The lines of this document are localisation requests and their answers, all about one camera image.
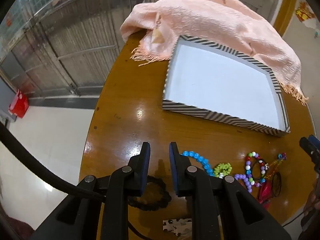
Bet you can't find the pink fringed scarf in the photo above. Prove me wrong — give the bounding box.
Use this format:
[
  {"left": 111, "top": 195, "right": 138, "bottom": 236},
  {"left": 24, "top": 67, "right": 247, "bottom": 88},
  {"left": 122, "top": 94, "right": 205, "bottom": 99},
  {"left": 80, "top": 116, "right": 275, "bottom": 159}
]
[{"left": 119, "top": 0, "right": 309, "bottom": 105}]

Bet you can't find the red hair accessory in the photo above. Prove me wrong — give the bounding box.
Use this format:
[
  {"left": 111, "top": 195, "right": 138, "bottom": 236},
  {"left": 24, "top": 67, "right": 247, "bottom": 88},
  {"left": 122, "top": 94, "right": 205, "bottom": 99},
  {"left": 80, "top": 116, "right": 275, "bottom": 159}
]
[{"left": 257, "top": 180, "right": 274, "bottom": 210}]

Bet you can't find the green bead bracelet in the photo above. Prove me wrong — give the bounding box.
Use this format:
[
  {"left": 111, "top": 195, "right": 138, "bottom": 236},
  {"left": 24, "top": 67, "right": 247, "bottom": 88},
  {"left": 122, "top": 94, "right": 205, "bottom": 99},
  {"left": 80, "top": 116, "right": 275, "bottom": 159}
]
[{"left": 212, "top": 162, "right": 233, "bottom": 178}]

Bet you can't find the red yellow wall decoration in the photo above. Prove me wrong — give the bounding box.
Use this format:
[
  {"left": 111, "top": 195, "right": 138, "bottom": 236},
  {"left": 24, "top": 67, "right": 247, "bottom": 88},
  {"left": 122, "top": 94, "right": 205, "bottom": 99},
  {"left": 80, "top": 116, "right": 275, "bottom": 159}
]
[{"left": 295, "top": 1, "right": 315, "bottom": 22}]

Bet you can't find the multicoloured bead bracelet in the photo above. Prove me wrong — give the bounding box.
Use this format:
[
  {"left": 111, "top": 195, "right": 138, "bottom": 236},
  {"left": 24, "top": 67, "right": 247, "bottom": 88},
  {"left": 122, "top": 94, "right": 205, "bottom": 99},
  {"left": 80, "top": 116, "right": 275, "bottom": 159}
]
[{"left": 244, "top": 151, "right": 267, "bottom": 183}]

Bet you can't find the red box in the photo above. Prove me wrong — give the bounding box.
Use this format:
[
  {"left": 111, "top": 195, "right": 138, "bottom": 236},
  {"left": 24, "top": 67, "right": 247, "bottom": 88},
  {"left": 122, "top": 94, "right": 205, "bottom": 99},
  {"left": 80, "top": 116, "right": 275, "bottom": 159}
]
[{"left": 8, "top": 89, "right": 29, "bottom": 118}]

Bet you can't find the thin black cable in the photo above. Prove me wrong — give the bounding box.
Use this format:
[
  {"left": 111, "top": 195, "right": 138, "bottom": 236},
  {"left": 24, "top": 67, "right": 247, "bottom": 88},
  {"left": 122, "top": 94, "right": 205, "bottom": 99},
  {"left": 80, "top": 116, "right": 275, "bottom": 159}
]
[{"left": 282, "top": 210, "right": 307, "bottom": 228}]

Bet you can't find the purple bead bracelet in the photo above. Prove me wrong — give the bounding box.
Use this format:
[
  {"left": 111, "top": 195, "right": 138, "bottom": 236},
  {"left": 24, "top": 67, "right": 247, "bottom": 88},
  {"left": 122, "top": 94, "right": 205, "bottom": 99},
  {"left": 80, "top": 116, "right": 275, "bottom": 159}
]
[{"left": 234, "top": 173, "right": 260, "bottom": 193}]

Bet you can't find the thick black cable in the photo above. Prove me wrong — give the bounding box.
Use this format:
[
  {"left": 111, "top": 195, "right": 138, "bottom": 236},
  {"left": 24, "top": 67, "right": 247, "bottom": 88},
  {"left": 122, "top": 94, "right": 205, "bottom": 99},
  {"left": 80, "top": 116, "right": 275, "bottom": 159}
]
[{"left": 0, "top": 124, "right": 107, "bottom": 202}]

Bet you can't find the metal door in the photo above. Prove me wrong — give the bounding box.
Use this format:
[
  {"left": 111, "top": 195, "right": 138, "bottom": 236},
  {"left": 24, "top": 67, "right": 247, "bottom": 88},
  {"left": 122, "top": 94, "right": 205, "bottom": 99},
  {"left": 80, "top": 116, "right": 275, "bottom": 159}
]
[{"left": 0, "top": 0, "right": 275, "bottom": 103}]

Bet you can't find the black scrunchie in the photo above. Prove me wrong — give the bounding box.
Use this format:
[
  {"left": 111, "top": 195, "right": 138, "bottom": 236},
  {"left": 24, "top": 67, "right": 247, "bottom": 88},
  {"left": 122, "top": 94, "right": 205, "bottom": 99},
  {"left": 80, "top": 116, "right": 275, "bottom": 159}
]
[{"left": 127, "top": 175, "right": 172, "bottom": 210}]

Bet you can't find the striped shallow box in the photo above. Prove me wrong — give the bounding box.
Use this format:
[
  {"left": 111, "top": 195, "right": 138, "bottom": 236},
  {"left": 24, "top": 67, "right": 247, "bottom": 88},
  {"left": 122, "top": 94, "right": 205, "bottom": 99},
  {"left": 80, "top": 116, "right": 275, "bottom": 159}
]
[{"left": 161, "top": 35, "right": 291, "bottom": 137}]

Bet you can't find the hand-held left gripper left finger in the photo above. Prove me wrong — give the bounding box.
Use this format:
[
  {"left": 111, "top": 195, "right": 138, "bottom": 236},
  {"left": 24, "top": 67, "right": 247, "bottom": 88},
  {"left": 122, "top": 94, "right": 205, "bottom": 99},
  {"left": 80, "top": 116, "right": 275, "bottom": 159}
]
[{"left": 30, "top": 142, "right": 152, "bottom": 240}]

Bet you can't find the spotted brown bow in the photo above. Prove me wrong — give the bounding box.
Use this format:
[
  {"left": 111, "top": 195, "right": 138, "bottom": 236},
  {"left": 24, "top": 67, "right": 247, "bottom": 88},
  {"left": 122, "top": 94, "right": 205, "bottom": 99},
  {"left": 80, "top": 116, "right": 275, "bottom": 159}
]
[{"left": 162, "top": 217, "right": 194, "bottom": 237}]

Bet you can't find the person's right hand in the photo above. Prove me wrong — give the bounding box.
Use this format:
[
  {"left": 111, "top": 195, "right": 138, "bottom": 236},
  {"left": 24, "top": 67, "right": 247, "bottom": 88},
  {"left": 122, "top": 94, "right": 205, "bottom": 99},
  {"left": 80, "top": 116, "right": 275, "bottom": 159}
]
[{"left": 304, "top": 181, "right": 320, "bottom": 215}]

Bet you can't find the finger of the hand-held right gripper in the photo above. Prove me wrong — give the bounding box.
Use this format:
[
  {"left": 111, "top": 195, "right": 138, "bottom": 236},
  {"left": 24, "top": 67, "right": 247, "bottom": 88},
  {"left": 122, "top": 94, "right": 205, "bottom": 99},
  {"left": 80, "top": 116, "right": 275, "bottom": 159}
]
[
  {"left": 309, "top": 135, "right": 320, "bottom": 150},
  {"left": 299, "top": 137, "right": 320, "bottom": 173}
]

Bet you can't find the colourful bead strand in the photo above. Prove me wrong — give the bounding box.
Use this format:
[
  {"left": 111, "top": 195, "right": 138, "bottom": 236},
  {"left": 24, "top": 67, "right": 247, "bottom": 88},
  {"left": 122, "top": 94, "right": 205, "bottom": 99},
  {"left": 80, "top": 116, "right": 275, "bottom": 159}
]
[{"left": 265, "top": 152, "right": 287, "bottom": 180}]

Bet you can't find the blue bead bracelet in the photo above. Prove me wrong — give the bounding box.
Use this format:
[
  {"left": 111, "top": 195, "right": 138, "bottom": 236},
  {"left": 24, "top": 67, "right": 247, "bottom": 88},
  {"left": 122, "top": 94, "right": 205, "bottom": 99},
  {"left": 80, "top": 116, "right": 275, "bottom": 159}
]
[{"left": 181, "top": 151, "right": 215, "bottom": 177}]

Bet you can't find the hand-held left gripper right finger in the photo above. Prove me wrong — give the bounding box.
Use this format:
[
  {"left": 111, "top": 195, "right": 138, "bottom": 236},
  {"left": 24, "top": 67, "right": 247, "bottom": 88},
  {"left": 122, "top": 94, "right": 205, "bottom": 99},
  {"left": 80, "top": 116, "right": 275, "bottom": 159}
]
[{"left": 169, "top": 142, "right": 292, "bottom": 240}]

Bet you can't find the thin black hair tie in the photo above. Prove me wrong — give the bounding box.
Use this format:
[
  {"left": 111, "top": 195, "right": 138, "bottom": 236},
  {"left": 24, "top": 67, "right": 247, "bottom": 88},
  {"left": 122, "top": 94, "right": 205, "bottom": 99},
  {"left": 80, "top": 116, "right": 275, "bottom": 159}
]
[{"left": 271, "top": 172, "right": 282, "bottom": 197}]

